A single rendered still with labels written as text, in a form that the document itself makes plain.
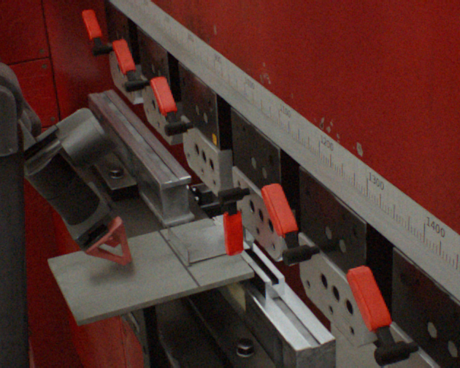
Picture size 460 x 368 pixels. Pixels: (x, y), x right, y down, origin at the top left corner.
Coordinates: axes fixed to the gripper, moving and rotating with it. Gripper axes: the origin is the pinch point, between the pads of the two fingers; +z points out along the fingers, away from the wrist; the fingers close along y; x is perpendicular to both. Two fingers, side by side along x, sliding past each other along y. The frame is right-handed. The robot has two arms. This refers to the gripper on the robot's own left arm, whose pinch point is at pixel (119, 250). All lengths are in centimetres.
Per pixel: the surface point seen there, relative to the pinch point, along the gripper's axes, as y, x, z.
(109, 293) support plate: -5.8, 4.5, 0.9
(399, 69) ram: -51, -34, -29
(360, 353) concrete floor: 80, -23, 132
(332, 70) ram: -39, -32, -26
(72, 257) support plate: 6.3, 6.7, -0.2
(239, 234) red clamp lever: -17.4, -14.8, -1.4
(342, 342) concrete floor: 86, -21, 131
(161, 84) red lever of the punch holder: 9.3, -20.0, -12.2
